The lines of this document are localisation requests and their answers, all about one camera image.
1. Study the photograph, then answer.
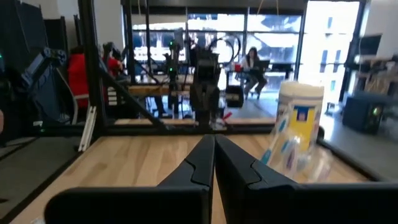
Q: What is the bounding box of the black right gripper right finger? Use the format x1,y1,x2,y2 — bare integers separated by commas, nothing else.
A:
215,134,398,224

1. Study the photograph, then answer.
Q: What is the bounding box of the person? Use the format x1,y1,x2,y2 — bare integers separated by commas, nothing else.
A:
67,44,124,110
240,45,269,101

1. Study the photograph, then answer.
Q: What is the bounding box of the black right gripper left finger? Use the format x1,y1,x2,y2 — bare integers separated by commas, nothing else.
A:
45,134,216,224

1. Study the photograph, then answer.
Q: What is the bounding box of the black computer case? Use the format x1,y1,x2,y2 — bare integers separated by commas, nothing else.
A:
341,92,388,136

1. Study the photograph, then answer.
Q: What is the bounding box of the distant wooden table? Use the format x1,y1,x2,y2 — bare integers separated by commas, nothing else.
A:
127,83,195,98

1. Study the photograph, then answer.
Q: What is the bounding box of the clear plastic bag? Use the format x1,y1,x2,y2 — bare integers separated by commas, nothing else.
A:
260,123,333,185

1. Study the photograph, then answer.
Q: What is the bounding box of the white aluminium bar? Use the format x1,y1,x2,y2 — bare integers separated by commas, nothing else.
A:
76,105,98,153

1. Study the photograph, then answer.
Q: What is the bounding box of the Lysol wipes canister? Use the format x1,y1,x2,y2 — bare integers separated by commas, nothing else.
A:
275,80,325,155

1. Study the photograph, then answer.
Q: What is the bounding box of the black aluminium rig frame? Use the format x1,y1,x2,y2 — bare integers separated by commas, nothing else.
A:
40,0,386,187

